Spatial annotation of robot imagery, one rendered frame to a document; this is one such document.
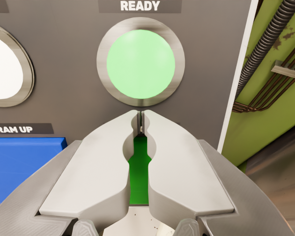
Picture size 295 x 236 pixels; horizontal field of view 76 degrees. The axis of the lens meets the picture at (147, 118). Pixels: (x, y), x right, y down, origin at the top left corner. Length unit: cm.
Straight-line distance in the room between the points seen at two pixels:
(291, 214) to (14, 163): 49
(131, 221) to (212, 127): 106
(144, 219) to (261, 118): 85
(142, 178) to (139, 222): 101
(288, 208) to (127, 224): 84
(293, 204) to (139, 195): 39
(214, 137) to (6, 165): 17
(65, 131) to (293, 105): 45
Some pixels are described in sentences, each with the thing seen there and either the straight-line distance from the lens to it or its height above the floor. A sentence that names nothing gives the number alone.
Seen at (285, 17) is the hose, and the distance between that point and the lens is 36.
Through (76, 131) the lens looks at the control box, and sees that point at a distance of 16.
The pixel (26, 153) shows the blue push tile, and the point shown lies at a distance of 18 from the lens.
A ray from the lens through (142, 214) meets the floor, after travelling 118.
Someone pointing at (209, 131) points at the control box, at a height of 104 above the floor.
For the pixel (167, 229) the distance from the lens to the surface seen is 54.
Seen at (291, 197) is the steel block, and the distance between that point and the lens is 54.
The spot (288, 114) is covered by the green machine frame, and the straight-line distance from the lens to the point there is 53.
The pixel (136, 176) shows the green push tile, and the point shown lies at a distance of 17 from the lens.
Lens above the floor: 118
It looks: 59 degrees down
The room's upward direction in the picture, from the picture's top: 1 degrees clockwise
